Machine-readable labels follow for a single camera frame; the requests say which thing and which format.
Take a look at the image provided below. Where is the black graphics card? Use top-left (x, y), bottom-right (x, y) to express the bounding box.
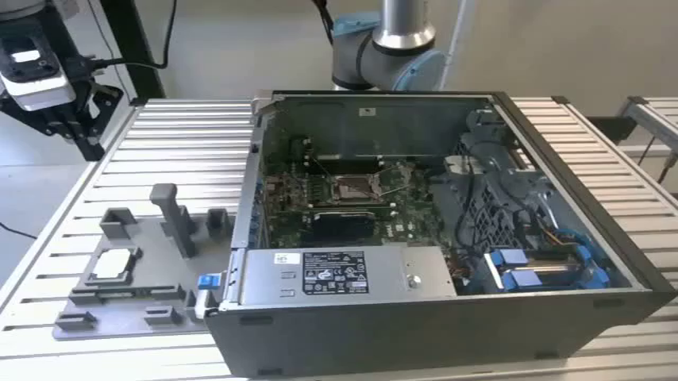
top-left (309, 210), bottom-right (380, 243)

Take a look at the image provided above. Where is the black cable on floor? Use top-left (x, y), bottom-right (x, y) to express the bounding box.
top-left (0, 221), bottom-right (38, 240)

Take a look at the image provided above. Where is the open black PC case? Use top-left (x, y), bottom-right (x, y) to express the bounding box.
top-left (202, 89), bottom-right (678, 378)

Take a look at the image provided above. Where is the thin metal locking lever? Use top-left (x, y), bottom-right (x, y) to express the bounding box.
top-left (310, 156), bottom-right (333, 179)

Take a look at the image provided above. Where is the green motherboard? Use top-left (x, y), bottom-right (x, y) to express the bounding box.
top-left (261, 134), bottom-right (451, 255)

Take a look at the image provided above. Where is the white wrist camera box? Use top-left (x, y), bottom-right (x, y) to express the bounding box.
top-left (0, 27), bottom-right (80, 113)

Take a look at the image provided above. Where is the black upright frame post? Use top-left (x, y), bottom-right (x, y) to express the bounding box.
top-left (100, 0), bottom-right (165, 104)

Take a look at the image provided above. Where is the aluminium slatted side table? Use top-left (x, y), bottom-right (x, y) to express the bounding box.
top-left (616, 94), bottom-right (678, 183)

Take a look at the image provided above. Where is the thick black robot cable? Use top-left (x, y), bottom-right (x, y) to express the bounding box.
top-left (78, 0), bottom-right (178, 71)

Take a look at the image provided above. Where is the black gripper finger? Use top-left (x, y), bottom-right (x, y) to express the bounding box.
top-left (0, 97), bottom-right (80, 140)
top-left (73, 81), bottom-right (126, 162)

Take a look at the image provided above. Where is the CPU socket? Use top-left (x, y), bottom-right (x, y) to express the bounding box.
top-left (331, 174), bottom-right (380, 206)

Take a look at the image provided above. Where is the small square CPU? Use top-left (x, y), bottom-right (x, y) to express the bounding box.
top-left (89, 250), bottom-right (133, 281)

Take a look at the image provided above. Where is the black block between tables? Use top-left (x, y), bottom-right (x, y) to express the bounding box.
top-left (584, 114), bottom-right (636, 146)

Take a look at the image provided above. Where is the metal socket cover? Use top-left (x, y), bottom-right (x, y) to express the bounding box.
top-left (369, 161), bottom-right (417, 196)

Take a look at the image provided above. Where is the thin black hanging cable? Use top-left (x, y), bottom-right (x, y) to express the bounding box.
top-left (86, 0), bottom-right (133, 105)

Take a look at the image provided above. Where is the black cable inside case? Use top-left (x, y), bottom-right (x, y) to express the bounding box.
top-left (453, 152), bottom-right (479, 249)

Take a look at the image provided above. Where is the blue-grey plastic drive cage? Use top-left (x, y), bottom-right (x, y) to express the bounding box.
top-left (428, 130), bottom-right (583, 255)

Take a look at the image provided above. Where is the grey parts rack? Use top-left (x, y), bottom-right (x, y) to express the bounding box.
top-left (52, 183), bottom-right (238, 342)

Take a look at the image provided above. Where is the silver power supply unit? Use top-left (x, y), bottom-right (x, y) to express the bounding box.
top-left (237, 245), bottom-right (459, 306)

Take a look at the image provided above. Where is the long black RAM slot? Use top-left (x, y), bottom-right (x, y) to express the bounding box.
top-left (309, 201), bottom-right (397, 211)

